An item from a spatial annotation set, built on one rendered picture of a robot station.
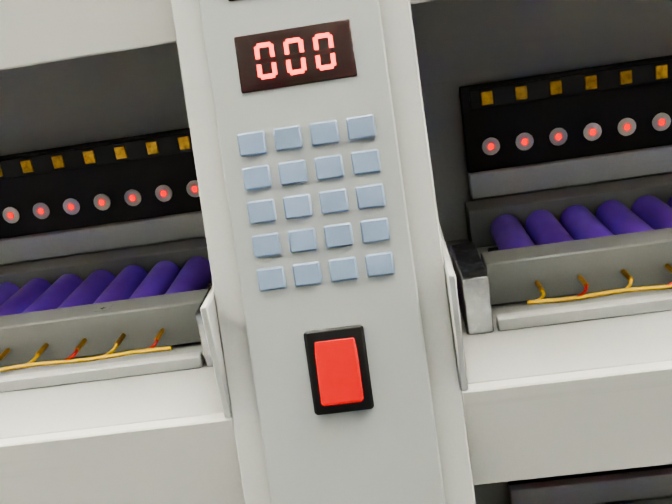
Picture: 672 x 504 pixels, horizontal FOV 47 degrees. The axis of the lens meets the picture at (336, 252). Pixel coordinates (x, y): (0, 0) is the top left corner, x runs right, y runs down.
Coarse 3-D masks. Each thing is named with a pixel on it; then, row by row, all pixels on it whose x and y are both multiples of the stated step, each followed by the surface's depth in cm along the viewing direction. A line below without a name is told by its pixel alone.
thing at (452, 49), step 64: (448, 0) 49; (512, 0) 49; (576, 0) 48; (640, 0) 48; (64, 64) 51; (128, 64) 51; (448, 64) 49; (512, 64) 49; (576, 64) 49; (0, 128) 52; (64, 128) 52; (128, 128) 51; (448, 128) 50; (448, 192) 50; (64, 256) 52
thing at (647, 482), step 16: (528, 480) 49; (544, 480) 48; (560, 480) 48; (576, 480) 48; (592, 480) 48; (608, 480) 48; (624, 480) 48; (640, 480) 48; (656, 480) 48; (512, 496) 48; (528, 496) 48; (544, 496) 48; (560, 496) 48; (576, 496) 48; (592, 496) 48; (608, 496) 48; (624, 496) 48; (640, 496) 48; (656, 496) 48
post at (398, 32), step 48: (192, 0) 30; (384, 0) 30; (192, 48) 31; (192, 96) 31; (192, 144) 31; (432, 192) 30; (432, 240) 30; (432, 288) 30; (240, 336) 31; (432, 336) 31; (240, 384) 31; (432, 384) 31; (240, 432) 31
